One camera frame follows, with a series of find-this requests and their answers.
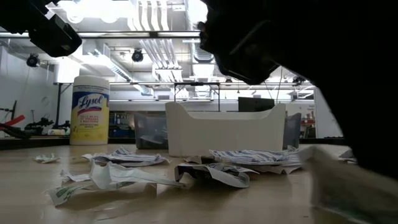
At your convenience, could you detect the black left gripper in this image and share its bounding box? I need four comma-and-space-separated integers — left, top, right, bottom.
0, 0, 52, 34

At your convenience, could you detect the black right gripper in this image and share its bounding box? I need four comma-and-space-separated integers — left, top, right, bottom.
205, 0, 398, 181

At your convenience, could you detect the green striped strip packet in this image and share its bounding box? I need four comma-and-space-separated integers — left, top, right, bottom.
46, 182, 136, 207
32, 152, 62, 165

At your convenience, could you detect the white pillar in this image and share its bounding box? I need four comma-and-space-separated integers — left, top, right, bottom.
313, 86, 344, 139

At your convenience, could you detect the grey translucent plastic bin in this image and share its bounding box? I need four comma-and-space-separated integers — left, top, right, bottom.
134, 111, 169, 149
281, 112, 302, 150

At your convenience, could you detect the plain white packet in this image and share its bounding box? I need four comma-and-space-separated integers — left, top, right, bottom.
245, 164, 302, 175

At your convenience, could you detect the red tool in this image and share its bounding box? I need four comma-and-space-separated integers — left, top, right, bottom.
0, 114, 27, 131

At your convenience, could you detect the black monitor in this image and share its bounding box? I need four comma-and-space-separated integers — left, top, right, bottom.
238, 96, 276, 113

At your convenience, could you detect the blue striped bandage packet pile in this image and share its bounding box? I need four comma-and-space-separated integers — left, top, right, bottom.
208, 149, 282, 166

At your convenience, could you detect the Lysol wipes canister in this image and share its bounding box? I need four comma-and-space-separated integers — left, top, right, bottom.
69, 75, 111, 146

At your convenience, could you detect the white plastic bin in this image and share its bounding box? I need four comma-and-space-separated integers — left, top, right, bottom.
164, 102, 287, 157

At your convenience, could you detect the thin white crumpled packet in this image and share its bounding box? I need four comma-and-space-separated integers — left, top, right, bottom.
60, 169, 91, 184

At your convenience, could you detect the black table frame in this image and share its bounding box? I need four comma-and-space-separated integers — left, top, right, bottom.
0, 136, 348, 150

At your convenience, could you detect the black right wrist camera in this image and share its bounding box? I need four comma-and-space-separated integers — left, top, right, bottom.
197, 12, 280, 85

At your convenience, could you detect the silver ventilation duct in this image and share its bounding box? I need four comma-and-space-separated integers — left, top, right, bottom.
185, 0, 218, 100

